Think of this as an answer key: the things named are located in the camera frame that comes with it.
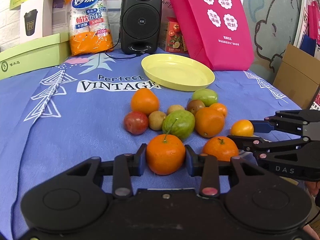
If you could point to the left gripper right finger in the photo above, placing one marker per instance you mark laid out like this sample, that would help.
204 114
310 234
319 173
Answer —
210 169

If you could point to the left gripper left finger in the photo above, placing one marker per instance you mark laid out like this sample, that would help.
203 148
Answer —
121 169

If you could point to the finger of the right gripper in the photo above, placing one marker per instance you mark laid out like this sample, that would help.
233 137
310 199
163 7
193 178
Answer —
299 122
258 145

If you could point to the small yellow-orange citrus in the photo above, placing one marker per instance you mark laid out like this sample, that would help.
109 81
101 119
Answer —
242 128

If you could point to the orange mandarin short stem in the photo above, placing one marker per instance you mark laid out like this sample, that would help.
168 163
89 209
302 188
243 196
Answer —
221 147

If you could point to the large orange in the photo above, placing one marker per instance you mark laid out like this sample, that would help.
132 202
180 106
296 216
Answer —
209 122

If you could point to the orange mandarin with long stem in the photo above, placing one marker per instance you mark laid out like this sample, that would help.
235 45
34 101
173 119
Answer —
165 153

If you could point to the large green guava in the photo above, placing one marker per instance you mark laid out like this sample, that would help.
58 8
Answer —
179 123

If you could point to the small orange tangerine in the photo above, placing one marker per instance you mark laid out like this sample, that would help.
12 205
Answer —
220 108

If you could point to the dark red-green plum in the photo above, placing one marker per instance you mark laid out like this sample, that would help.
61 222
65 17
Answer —
194 105

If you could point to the round green apple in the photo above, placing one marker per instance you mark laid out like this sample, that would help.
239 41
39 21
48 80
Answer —
207 96

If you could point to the tall orange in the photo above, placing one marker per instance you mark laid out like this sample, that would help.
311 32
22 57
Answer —
145 101

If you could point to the person's right hand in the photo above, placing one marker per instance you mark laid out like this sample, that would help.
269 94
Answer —
313 187

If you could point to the brown cardboard box right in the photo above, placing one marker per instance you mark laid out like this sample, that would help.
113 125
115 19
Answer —
298 77

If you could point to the blue printed tablecloth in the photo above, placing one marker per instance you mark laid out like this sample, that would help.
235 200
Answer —
52 119

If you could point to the yellow plastic plate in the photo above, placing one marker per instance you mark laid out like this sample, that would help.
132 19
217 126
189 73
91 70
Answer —
177 72

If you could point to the pink nonwoven tote bag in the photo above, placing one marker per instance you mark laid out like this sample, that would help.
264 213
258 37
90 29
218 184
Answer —
216 33

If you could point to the red tomato cracker box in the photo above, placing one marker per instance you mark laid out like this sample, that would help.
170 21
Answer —
170 37

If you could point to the light green shoe box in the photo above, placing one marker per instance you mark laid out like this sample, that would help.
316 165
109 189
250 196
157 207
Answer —
36 54

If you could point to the orange paper cup package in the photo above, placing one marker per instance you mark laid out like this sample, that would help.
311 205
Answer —
89 28

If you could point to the black speaker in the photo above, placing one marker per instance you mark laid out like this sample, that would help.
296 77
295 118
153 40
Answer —
140 24

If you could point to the white coffee cup box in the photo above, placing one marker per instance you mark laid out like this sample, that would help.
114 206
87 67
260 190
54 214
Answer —
35 19

